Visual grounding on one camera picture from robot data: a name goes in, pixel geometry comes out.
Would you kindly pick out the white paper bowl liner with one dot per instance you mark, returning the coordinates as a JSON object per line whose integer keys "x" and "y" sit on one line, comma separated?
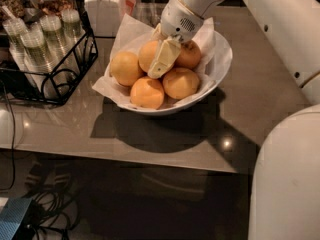
{"x": 131, "y": 36}

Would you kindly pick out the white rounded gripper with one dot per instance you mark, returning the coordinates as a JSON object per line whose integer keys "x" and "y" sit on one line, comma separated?
{"x": 179, "y": 21}

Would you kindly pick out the back right speckled orange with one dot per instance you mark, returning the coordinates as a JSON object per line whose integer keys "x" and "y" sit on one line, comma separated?
{"x": 190, "y": 55}

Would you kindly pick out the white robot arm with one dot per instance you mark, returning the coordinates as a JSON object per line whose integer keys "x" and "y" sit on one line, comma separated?
{"x": 285, "y": 195}

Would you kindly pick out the blue textured box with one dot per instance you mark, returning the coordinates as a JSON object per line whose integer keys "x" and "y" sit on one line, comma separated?
{"x": 12, "y": 214}

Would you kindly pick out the black wire rack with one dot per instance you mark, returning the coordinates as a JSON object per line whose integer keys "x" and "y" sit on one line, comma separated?
{"x": 19, "y": 85}

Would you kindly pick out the clear plastic cup stack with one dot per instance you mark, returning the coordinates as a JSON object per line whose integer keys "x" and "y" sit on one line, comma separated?
{"x": 41, "y": 63}
{"x": 54, "y": 34}
{"x": 73, "y": 31}
{"x": 14, "y": 29}

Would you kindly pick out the white ceramic bowl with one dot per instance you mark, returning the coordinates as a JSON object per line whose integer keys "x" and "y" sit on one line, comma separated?
{"x": 213, "y": 67}

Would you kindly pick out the white lidded jar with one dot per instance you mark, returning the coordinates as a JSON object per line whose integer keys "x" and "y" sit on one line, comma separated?
{"x": 104, "y": 16}

